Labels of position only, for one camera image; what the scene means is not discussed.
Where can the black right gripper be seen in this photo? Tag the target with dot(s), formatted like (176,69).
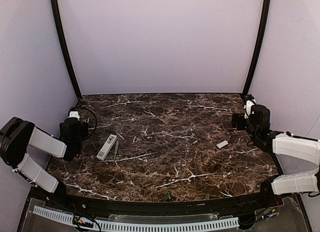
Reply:
(236,120)

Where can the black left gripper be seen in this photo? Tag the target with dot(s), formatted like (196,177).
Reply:
(83,127)

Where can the white battery cover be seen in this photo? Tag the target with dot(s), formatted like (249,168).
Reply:
(222,144)

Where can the white remote control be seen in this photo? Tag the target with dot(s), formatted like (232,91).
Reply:
(107,146)

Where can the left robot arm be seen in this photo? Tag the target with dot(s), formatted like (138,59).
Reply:
(17,135)

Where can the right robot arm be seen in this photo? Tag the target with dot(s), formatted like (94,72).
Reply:
(256,122)

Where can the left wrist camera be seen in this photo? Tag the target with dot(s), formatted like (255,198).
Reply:
(74,114)

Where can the black right corner post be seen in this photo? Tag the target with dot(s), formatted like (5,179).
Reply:
(257,47)

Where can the black corner post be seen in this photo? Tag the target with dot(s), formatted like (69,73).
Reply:
(64,48)
(257,47)

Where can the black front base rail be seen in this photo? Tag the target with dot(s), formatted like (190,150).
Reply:
(242,206)

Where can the white left cable duct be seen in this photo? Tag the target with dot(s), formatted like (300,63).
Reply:
(59,216)

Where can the white cable duct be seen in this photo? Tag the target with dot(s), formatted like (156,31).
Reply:
(107,226)
(59,216)

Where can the white right cable duct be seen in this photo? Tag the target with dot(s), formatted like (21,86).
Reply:
(107,226)

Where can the black left corner post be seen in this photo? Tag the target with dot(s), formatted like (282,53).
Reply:
(64,48)

